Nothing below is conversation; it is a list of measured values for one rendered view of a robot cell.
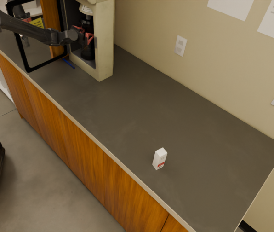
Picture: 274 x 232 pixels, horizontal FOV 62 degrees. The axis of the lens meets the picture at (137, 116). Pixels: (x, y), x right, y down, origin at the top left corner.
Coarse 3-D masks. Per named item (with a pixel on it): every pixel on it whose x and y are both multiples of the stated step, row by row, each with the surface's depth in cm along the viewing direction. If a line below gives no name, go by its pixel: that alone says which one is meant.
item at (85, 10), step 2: (80, 4) 124; (82, 4) 122; (80, 6) 124; (82, 6) 122; (84, 6) 121; (86, 6) 120; (80, 8) 124; (82, 8) 122; (84, 8) 121; (86, 8) 121; (88, 8) 120; (90, 8) 120; (80, 10) 124; (82, 10) 122; (84, 10) 122; (86, 10) 121; (88, 10) 121; (90, 10) 121; (82, 12) 123; (84, 12) 122; (86, 12) 122; (88, 12) 121; (90, 12) 121; (92, 12) 121; (86, 14) 122; (88, 14) 122; (90, 14) 121; (92, 14) 121
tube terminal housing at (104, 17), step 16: (80, 0) 117; (96, 0) 109; (112, 0) 116; (96, 16) 114; (112, 16) 121; (96, 32) 120; (112, 32) 128; (112, 48) 135; (80, 64) 149; (96, 64) 136; (112, 64) 143
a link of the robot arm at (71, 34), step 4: (48, 28) 118; (52, 28) 119; (60, 32) 119; (64, 32) 117; (68, 32) 117; (72, 32) 118; (76, 32) 120; (60, 36) 120; (64, 36) 117; (68, 36) 117; (72, 36) 118; (76, 36) 120; (60, 40) 120; (64, 40) 121; (68, 40) 119; (72, 40) 118; (52, 44) 119; (56, 44) 120
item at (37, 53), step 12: (12, 0) 108; (36, 0) 117; (48, 0) 122; (24, 12) 115; (36, 12) 120; (48, 12) 126; (36, 24) 124; (48, 24) 129; (24, 48) 125; (36, 48) 131; (48, 48) 137; (60, 48) 145; (36, 60) 135
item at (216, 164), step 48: (0, 48) 159; (48, 96) 132; (96, 96) 133; (144, 96) 137; (192, 96) 141; (144, 144) 112; (192, 144) 115; (240, 144) 117; (192, 192) 96; (240, 192) 98
